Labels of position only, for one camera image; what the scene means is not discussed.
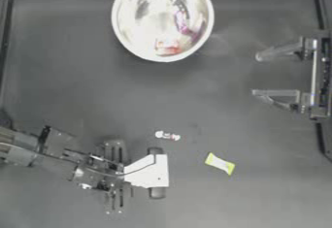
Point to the purple candy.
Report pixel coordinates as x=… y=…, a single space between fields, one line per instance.
x=181 y=25

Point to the steel bowl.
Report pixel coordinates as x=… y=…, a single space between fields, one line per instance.
x=146 y=18

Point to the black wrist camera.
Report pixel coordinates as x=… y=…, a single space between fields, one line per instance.
x=157 y=193

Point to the white black red twist candy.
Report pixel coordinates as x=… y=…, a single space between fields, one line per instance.
x=166 y=135

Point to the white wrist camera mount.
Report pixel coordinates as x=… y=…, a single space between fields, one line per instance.
x=149 y=172

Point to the green white candy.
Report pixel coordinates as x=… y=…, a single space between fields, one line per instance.
x=220 y=163

